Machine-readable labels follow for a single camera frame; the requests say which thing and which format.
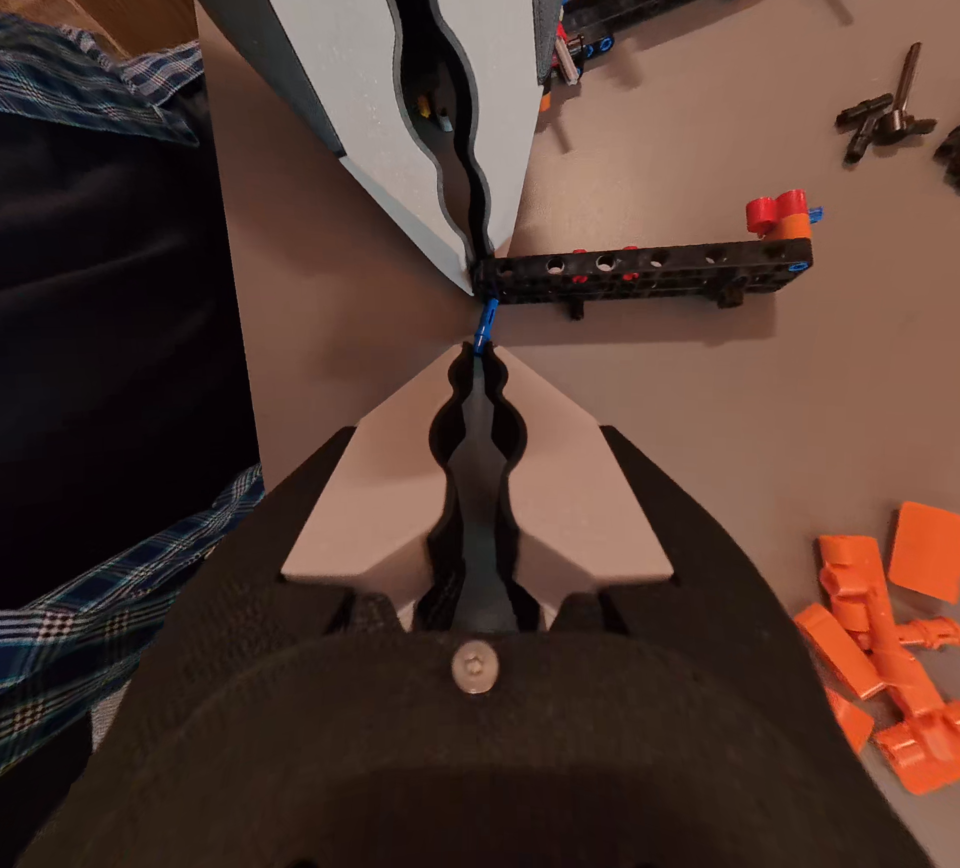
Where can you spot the dark lego axle piece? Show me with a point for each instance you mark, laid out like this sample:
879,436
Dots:
907,95

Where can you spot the pile of orange lego pieces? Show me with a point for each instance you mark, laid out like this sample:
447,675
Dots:
855,583

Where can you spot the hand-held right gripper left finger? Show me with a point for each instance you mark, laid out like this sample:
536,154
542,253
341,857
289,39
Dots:
367,500

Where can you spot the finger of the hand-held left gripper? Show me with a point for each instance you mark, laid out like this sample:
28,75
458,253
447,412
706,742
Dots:
337,73
495,58

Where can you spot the dark garment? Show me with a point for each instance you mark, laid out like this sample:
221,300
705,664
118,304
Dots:
112,320

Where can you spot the black lego pin connector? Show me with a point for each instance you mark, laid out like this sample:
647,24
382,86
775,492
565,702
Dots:
862,125

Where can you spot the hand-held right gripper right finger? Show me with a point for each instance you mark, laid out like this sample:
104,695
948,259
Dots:
585,500

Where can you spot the black lego beam assembly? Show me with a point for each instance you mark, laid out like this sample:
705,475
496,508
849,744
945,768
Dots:
690,277

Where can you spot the blue lego pin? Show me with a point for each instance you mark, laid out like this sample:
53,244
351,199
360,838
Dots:
486,324

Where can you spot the plaid shirt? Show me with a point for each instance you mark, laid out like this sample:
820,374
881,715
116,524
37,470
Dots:
90,80

